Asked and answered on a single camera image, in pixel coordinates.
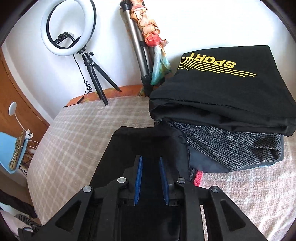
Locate black sport garment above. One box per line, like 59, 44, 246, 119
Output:
149, 45, 295, 136

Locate grey houndstooth garment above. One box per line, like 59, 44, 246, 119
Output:
170, 121, 282, 172

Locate black pants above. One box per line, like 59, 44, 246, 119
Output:
89, 120, 204, 241

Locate dark grey folded garment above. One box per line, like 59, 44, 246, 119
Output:
188, 136, 284, 173

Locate leopard print cushion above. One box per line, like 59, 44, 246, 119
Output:
9, 130, 26, 170

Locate light blue chair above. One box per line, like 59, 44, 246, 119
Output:
0, 132, 28, 174

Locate white ring light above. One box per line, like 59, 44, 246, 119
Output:
40, 1, 97, 56

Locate black ring light cable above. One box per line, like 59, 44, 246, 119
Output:
63, 54, 93, 108

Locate wooden door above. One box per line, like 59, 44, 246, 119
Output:
0, 52, 50, 142

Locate white clip lamp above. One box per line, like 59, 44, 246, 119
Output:
7, 101, 34, 140

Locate beige plaid bed blanket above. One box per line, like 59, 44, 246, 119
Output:
27, 96, 295, 240

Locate orange floral bed sheet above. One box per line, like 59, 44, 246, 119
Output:
66, 84, 146, 107

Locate silver folded tripod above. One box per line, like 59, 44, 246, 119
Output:
119, 1, 153, 96

